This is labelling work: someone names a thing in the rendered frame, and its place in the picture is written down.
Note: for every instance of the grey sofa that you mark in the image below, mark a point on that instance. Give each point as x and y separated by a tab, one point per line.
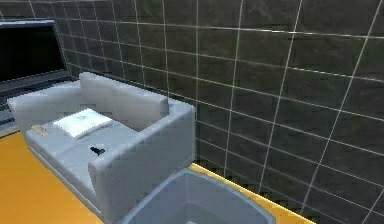
140	166

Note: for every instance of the grey open bin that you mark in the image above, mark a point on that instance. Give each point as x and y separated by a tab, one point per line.
196	200

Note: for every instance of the black remote control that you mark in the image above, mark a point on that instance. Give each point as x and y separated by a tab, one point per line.
97	150

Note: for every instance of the tan flat card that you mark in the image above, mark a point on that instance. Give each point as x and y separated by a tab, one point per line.
39	129

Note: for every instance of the black television set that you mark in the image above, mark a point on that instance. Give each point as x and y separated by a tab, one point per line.
28	53

